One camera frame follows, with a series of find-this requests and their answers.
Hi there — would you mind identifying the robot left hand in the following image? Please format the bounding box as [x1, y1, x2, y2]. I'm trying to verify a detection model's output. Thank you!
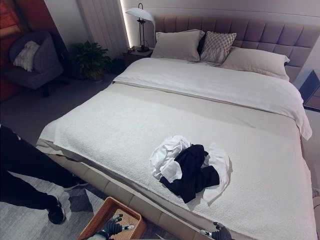
[99, 214, 135, 238]

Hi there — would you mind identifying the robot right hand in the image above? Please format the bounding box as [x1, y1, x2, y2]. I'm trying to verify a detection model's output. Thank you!
[199, 221, 234, 240]

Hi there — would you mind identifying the woven orange basket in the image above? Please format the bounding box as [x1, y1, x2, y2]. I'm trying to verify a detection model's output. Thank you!
[76, 196, 147, 240]

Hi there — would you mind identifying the black garment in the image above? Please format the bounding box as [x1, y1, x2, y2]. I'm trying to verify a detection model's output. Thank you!
[159, 143, 221, 204]

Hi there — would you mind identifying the grey patterned rug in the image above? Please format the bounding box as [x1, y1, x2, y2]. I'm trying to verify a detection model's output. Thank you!
[0, 172, 111, 240]

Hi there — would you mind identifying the white garment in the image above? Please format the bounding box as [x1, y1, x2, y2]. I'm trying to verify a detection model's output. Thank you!
[149, 135, 233, 205]

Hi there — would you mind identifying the white textured bedspread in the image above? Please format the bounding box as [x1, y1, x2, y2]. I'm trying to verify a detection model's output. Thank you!
[37, 88, 316, 240]

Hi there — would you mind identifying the person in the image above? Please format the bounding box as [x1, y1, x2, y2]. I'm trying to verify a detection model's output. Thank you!
[0, 124, 89, 225]

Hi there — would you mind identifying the large bed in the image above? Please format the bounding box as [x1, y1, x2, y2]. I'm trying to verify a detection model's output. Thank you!
[35, 14, 320, 240]

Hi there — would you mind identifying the white folded duvet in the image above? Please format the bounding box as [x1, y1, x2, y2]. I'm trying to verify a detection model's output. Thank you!
[112, 56, 313, 141]

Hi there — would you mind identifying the dark bedside cabinet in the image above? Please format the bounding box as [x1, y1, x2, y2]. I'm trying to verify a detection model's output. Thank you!
[298, 69, 320, 111]

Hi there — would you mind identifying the potted green plant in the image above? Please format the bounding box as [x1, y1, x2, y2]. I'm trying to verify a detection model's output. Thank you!
[67, 40, 113, 83]

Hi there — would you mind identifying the plain beige pillow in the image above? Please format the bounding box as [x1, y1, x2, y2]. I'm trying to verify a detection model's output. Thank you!
[220, 46, 291, 82]
[150, 29, 206, 62]

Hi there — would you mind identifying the bedside table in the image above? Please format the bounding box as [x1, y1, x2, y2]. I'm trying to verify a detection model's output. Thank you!
[122, 46, 154, 66]

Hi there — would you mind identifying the grey armchair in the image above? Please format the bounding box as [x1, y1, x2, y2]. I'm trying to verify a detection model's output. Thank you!
[3, 30, 70, 98]

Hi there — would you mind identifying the patterned decorative cushion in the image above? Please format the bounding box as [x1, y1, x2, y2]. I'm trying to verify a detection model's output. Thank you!
[199, 30, 237, 64]

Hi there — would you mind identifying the white fluffy cushion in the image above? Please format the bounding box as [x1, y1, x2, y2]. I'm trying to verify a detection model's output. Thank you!
[12, 40, 41, 73]

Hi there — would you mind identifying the padded beige headboard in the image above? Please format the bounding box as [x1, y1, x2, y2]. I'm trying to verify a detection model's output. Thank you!
[152, 14, 320, 68]

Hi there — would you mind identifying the white shade table lamp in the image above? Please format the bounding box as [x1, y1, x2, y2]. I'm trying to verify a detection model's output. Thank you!
[125, 2, 156, 53]

